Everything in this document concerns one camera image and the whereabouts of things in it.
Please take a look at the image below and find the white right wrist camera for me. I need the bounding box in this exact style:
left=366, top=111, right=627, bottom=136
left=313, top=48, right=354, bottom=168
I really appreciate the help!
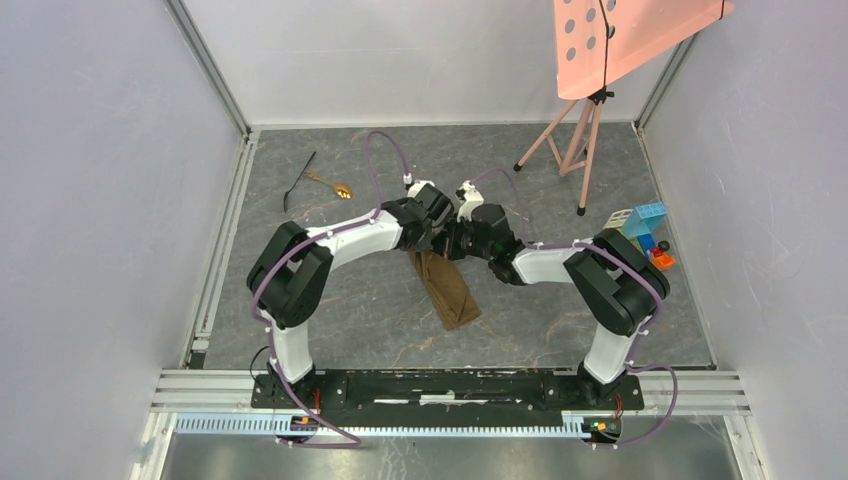
left=456, top=180, right=485, bottom=221

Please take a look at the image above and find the brown cloth napkin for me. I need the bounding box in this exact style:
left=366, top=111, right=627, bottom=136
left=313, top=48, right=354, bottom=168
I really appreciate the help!
left=408, top=251, right=482, bottom=331

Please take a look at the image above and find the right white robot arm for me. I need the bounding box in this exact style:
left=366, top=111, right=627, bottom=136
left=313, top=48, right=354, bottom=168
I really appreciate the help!
left=433, top=203, right=670, bottom=408

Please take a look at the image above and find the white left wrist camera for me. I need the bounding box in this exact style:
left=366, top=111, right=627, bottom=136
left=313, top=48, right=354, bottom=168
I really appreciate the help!
left=402, top=173, right=434, bottom=198

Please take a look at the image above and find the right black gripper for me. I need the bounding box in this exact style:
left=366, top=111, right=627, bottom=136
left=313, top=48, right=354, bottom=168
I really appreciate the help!
left=431, top=213, right=493, bottom=262

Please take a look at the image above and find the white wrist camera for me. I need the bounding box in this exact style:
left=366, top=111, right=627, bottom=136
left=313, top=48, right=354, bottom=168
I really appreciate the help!
left=402, top=173, right=434, bottom=198
left=456, top=180, right=485, bottom=221

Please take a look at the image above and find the black fork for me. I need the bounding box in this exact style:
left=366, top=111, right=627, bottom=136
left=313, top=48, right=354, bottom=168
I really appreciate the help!
left=283, top=150, right=317, bottom=213

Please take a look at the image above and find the pink music stand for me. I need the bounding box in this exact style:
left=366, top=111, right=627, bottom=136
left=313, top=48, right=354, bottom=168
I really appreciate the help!
left=513, top=0, right=735, bottom=216

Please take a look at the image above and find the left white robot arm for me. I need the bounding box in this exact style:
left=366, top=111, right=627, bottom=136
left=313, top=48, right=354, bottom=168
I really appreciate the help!
left=246, top=181, right=454, bottom=408

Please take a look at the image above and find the colourful toy block structure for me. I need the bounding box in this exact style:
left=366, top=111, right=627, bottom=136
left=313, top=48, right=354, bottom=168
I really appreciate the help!
left=603, top=202, right=676, bottom=271

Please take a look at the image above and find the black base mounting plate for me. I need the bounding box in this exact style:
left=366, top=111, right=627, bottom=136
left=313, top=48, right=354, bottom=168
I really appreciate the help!
left=292, top=368, right=645, bottom=429

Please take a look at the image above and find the gold spoon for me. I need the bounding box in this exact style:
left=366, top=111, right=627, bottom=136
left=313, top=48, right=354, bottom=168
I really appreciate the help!
left=302, top=172, right=353, bottom=199

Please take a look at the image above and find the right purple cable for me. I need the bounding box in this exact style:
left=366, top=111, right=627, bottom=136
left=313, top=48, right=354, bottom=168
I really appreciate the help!
left=470, top=166, right=680, bottom=450

